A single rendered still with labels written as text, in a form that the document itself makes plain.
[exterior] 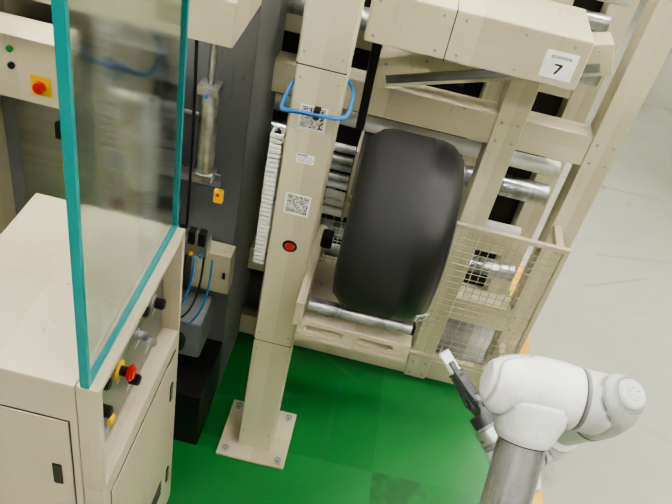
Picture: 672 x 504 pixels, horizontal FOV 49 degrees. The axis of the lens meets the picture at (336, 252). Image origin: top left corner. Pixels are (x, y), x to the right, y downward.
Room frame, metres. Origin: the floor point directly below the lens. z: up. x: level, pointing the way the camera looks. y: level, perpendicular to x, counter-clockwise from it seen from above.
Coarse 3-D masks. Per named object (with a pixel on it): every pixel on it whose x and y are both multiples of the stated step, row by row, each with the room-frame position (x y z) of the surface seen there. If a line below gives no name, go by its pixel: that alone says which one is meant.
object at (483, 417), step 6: (474, 402) 1.36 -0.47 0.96; (480, 408) 1.34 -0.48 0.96; (474, 414) 1.37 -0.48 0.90; (480, 414) 1.33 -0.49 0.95; (486, 414) 1.33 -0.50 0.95; (492, 414) 1.34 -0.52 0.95; (474, 420) 1.33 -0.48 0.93; (480, 420) 1.32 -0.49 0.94; (486, 420) 1.32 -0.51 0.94; (492, 420) 1.32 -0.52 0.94; (474, 426) 1.32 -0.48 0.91; (480, 426) 1.31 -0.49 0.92
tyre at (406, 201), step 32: (384, 160) 1.71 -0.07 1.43; (416, 160) 1.73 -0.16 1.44; (448, 160) 1.77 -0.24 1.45; (384, 192) 1.62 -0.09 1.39; (416, 192) 1.64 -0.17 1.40; (448, 192) 1.66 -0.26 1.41; (352, 224) 1.58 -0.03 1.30; (384, 224) 1.56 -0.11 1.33; (416, 224) 1.58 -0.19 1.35; (448, 224) 1.60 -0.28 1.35; (352, 256) 1.53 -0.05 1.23; (384, 256) 1.53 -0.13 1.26; (416, 256) 1.53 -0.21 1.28; (448, 256) 1.60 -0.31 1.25; (352, 288) 1.52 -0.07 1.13; (384, 288) 1.51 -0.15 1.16; (416, 288) 1.51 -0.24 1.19
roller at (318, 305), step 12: (312, 300) 1.65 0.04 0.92; (324, 300) 1.66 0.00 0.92; (324, 312) 1.63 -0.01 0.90; (336, 312) 1.63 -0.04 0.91; (348, 312) 1.64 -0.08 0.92; (360, 312) 1.64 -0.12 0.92; (372, 324) 1.63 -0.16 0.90; (384, 324) 1.63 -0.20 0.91; (396, 324) 1.63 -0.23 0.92; (408, 324) 1.64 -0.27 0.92
